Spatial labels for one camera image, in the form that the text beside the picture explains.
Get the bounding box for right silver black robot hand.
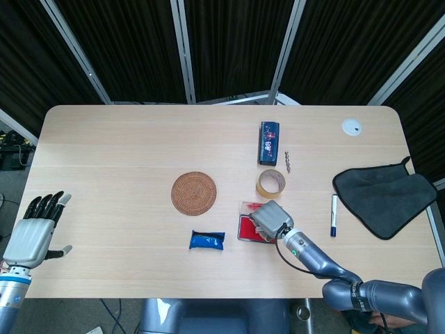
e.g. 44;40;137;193
250;200;296;244

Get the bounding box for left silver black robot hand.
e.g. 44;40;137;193
3;190;73;269

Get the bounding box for person's bare forearm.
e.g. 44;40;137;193
369;314;420;331

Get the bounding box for red ink pad case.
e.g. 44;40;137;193
237;200;279;245

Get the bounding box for brown tape roll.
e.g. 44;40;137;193
256;168;287;200

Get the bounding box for white blue marker pen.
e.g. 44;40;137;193
330;193;340;239

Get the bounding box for blue snack pouch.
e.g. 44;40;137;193
188;229;226;252

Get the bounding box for dark blue printed box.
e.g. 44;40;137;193
257;121;281;166

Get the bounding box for round woven rattan coaster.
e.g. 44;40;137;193
171;170;218;217

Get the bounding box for black yellow floor equipment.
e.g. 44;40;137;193
0;129;37;172

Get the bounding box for dark grey cloth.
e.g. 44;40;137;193
332;156;438;241

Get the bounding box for grey blue robot torso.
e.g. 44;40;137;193
138;298;290;334

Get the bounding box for silver partition foot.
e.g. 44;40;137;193
200;90;302;106

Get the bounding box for person's blue jeans leg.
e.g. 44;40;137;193
342;310;375;334

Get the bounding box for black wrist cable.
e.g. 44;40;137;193
274;228;352;280

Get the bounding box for blue floor cable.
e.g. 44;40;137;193
99;298;123;334

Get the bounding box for silver partition post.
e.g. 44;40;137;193
266;0;307;104
0;108;40;146
40;0;113;104
169;0;197;104
367;26;445;106

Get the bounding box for white round cable grommet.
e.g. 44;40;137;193
341;118;363;137

